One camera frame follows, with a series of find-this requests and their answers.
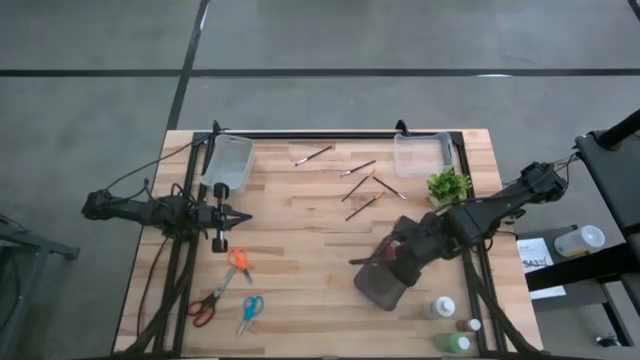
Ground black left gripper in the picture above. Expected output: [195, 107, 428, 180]
[197, 182, 254, 254]

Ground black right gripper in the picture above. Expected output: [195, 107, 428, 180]
[348, 213, 454, 289]

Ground orange handled scissors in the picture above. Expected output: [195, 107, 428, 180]
[228, 247, 254, 285]

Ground pens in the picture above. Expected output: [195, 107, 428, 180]
[344, 191, 387, 223]

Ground thin dark paintbrush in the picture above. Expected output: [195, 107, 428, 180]
[372, 175, 408, 201]

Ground brown paintbrush orange tip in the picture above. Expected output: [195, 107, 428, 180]
[340, 169, 377, 204]

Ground dark paintbrush silver ferrule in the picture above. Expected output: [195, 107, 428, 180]
[340, 159, 378, 178]

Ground dark paintbrush white bristles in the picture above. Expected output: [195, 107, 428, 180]
[294, 144, 335, 168]

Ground green paint bottle white cap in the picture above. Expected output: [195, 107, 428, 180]
[432, 331, 472, 355]

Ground grey translucent plastic bin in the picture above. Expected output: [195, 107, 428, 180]
[352, 234, 426, 312]

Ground white plastic bin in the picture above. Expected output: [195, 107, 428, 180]
[200, 133, 257, 197]

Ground small green potted plant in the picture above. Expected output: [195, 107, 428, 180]
[426, 167, 474, 210]

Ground clear plastic bin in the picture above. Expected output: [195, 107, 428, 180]
[393, 131, 455, 179]

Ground white paper sheet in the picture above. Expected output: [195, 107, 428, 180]
[517, 237, 568, 300]

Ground clear plastic jar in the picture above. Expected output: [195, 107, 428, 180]
[553, 224, 607, 258]

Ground grey metal stand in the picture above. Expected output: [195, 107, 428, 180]
[0, 213, 81, 351]

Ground black side cart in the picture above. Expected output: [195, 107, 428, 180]
[517, 108, 640, 346]

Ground red black handled scissors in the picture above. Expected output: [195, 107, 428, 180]
[187, 267, 237, 329]

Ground blue handled scissors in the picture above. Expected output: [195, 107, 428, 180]
[235, 294, 265, 337]

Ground brown cable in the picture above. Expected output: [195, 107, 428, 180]
[135, 235, 170, 337]

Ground black metal table frame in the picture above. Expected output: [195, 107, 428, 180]
[117, 119, 546, 359]

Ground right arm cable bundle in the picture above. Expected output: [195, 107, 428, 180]
[547, 151, 584, 176]

